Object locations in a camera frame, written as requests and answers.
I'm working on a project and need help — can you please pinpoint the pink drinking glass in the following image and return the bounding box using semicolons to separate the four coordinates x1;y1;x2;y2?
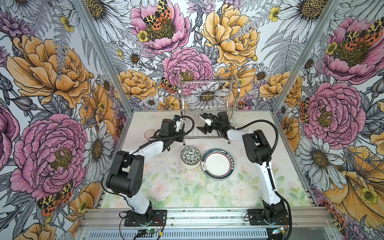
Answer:
144;129;155;141

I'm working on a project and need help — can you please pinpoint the pink patterned bowl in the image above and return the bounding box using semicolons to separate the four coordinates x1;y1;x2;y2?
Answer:
181;147;201;165

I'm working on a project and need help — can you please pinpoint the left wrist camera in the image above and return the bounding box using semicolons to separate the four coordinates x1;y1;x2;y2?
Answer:
173;115;185;131

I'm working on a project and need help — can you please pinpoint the chrome two-tier dish rack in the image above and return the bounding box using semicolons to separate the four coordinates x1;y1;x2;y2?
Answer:
178;76;240;140

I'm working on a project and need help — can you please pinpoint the cream white bowl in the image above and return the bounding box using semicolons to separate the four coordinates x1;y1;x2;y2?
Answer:
181;162;201;170

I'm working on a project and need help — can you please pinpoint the green rimmed plate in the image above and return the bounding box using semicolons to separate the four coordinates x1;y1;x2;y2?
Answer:
201;149;235;181

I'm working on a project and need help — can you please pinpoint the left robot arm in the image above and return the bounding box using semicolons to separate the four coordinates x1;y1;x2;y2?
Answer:
102;115;195;227

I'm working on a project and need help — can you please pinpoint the aluminium front rail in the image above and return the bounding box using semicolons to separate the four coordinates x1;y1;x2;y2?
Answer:
79;207;334;230

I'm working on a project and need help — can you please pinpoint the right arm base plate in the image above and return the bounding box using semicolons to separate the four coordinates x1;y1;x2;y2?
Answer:
247;209;291;226

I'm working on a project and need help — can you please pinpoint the green circuit board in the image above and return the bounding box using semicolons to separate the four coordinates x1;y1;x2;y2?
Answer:
138;228;161;235

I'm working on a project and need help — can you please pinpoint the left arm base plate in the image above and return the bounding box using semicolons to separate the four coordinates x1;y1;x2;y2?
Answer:
124;210;168;227

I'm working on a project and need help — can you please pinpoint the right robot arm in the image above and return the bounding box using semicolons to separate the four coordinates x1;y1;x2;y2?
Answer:
198;112;292;225

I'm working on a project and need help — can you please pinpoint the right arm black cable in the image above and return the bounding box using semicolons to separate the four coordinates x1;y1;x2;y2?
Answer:
209;115;293;240

